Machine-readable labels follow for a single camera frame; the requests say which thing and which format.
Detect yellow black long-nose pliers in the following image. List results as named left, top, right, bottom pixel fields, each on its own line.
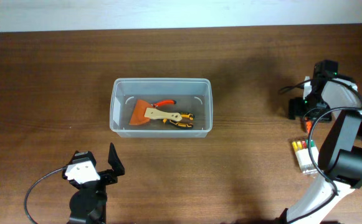
left=162, top=112, right=195, bottom=129

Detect clear plastic container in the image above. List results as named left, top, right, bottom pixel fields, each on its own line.
left=110, top=78, right=213, bottom=138

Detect red handled cutting pliers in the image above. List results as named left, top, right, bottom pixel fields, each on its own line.
left=151, top=100, right=176, bottom=108

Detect orange perforated bar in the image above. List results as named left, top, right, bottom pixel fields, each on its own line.
left=304, top=120, right=312, bottom=134

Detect coloured screwdriver set box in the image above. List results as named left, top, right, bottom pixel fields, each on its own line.
left=292, top=139, right=318, bottom=175

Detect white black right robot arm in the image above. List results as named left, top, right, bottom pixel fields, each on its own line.
left=277, top=60, right=362, bottom=223

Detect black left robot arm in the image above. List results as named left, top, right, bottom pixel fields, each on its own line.
left=62, top=144, right=125, bottom=224

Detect orange scraper wooden handle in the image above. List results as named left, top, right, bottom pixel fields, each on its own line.
left=129, top=100, right=182, bottom=126

